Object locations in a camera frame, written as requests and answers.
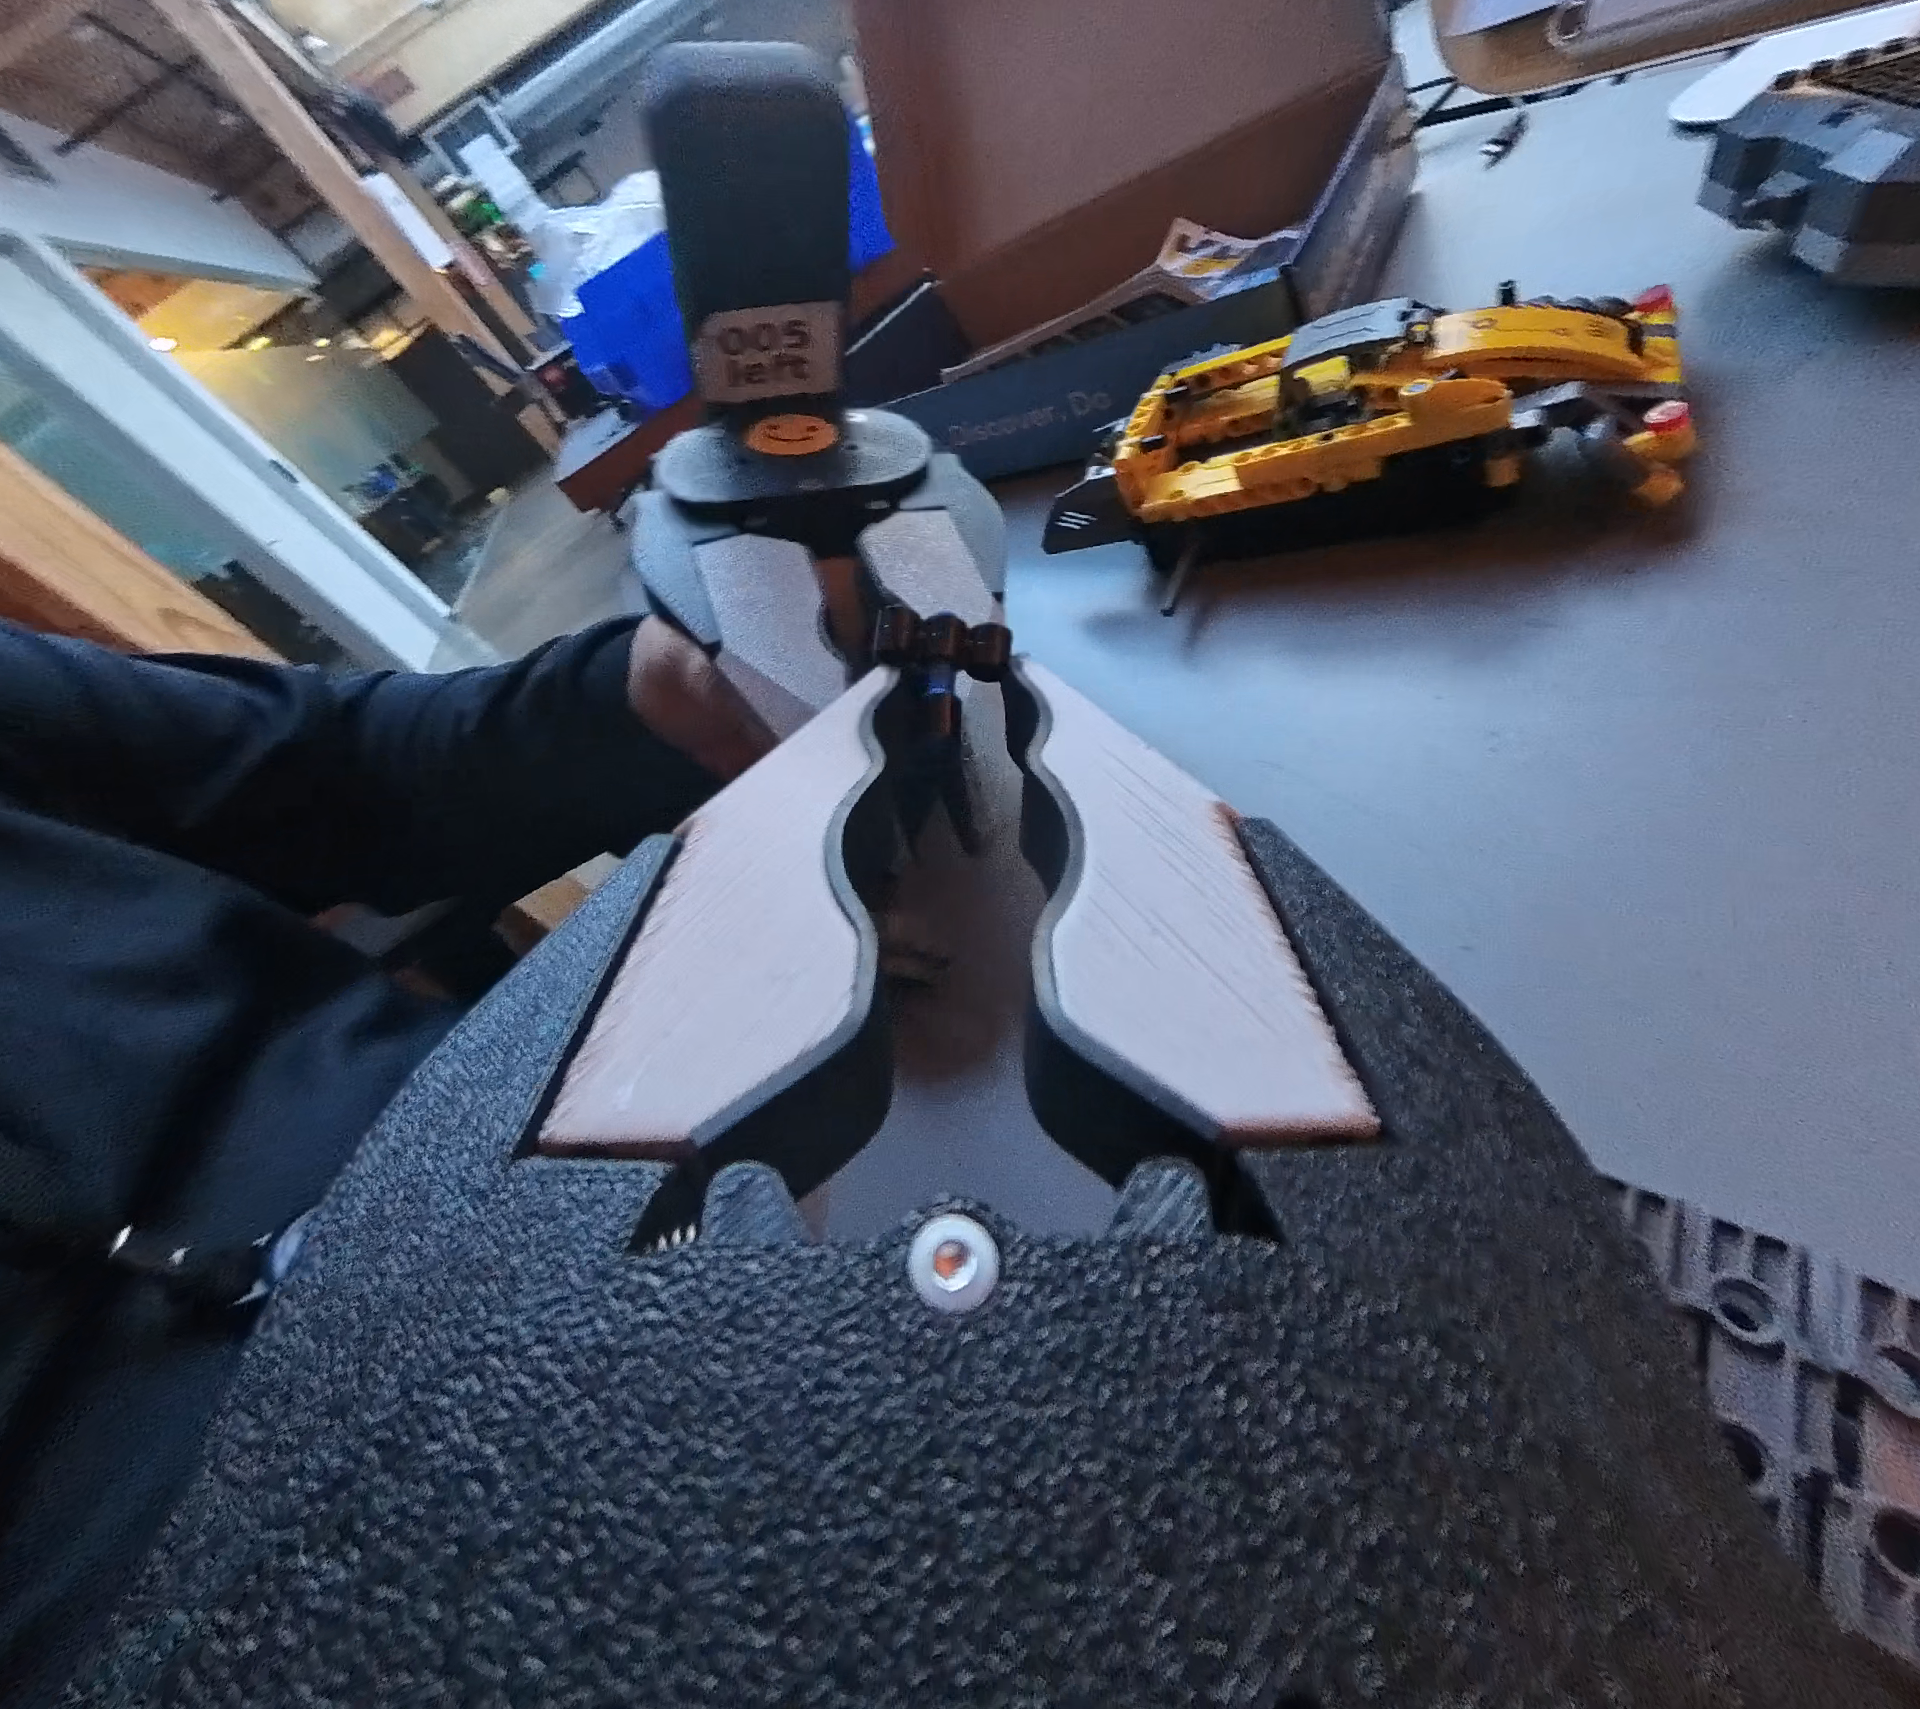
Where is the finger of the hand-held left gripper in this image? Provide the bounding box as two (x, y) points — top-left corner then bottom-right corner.
(859, 518), (1008, 638)
(693, 537), (885, 751)

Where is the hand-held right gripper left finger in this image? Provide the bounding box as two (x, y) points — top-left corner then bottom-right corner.
(536, 663), (907, 1192)

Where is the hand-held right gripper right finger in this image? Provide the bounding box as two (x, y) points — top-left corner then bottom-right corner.
(1003, 663), (1386, 1192)

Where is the black perforated toy beam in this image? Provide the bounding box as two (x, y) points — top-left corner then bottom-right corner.
(875, 606), (1019, 859)

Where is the black yellow toy brick vehicle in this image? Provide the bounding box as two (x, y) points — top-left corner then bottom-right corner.
(1043, 284), (1705, 616)

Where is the grey desk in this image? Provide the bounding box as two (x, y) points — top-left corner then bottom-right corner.
(451, 0), (1920, 1307)

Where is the person's left hand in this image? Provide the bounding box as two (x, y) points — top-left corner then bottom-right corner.
(627, 616), (787, 784)

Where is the blue plastic crate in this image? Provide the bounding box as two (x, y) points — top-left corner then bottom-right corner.
(575, 110), (899, 417)

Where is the wooden side table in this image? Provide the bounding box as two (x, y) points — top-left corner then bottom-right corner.
(552, 405), (666, 527)

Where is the brown cardboard box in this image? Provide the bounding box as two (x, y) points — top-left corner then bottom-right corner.
(829, 0), (1401, 349)

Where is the printed colourful leaflet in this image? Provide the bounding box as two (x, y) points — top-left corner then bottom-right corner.
(1140, 216), (1309, 304)

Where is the person's dark jacket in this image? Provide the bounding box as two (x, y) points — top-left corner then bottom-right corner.
(0, 809), (504, 1709)

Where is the long grey toy track strip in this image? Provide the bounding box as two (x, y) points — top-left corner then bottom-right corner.
(1612, 1181), (1920, 1666)

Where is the dark grey brick block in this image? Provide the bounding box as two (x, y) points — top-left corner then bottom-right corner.
(1695, 36), (1920, 292)

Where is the black cable with plug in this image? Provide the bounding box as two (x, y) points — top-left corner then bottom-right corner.
(1411, 79), (1537, 167)

